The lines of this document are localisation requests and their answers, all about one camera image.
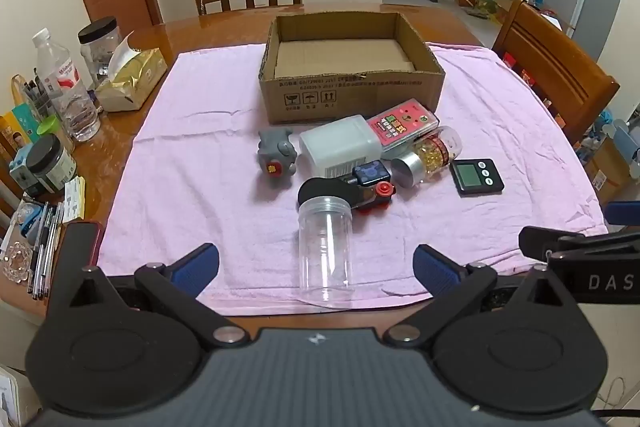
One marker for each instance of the black round lid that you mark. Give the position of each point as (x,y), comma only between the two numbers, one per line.
(325,188)

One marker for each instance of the clear pencil case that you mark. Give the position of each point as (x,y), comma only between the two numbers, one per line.
(30,94)

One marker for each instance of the printed paper box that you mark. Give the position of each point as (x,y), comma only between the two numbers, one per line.
(15,132)

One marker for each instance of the black flat device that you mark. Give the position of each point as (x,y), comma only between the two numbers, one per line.
(80,242)

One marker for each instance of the clear plastic jar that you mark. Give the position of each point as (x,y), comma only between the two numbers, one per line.
(325,257)

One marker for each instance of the gold tissue pack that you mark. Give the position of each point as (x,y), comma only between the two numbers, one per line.
(130,79)

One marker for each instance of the brown floor carton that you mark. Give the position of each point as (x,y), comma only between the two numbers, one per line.
(607,167)

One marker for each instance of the black digital timer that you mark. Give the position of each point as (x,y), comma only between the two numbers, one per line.
(472,177)

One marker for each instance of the grey refrigerator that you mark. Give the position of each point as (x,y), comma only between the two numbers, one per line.
(597,2)

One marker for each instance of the green cup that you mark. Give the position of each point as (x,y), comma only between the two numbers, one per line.
(49,125)

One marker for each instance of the white cards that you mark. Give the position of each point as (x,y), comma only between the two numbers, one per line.
(74,199)

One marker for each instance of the yellow capsule bottle silver lid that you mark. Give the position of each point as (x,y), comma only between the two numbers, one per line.
(430,157)

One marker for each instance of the pink red rectangular box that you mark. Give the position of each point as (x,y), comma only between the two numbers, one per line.
(400,124)

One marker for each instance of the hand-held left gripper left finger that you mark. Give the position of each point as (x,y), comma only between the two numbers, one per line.
(192,269)

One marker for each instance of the white plastic container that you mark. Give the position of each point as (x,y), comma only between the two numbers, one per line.
(340,147)

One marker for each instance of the pink towel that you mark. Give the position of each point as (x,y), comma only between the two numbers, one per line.
(200,157)

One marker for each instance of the crystal ornament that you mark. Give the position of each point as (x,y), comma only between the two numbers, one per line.
(15,262)

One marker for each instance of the grey elephant toy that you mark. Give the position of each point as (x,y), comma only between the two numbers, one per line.
(275,147)

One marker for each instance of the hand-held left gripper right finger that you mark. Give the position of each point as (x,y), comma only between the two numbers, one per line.
(434,269)

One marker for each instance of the dark jar with black lid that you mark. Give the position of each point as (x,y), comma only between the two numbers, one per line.
(47,157)

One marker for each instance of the cardboard box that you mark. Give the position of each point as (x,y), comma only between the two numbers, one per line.
(350,94)

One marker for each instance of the clear jar with black lid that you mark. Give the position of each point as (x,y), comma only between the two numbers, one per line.
(97,32)

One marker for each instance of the blue toy camera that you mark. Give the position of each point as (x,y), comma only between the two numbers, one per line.
(20,167)

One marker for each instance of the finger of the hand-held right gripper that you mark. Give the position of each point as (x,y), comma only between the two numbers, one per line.
(625,213)
(540,239)

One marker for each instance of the bundle of pens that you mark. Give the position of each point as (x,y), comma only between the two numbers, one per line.
(42,247)

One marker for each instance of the clear water bottle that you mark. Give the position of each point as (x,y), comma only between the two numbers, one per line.
(70,97)

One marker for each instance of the white paper box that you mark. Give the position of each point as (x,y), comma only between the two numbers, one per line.
(15,397)

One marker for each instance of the blue black toy train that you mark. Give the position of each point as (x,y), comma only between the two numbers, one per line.
(370,174)

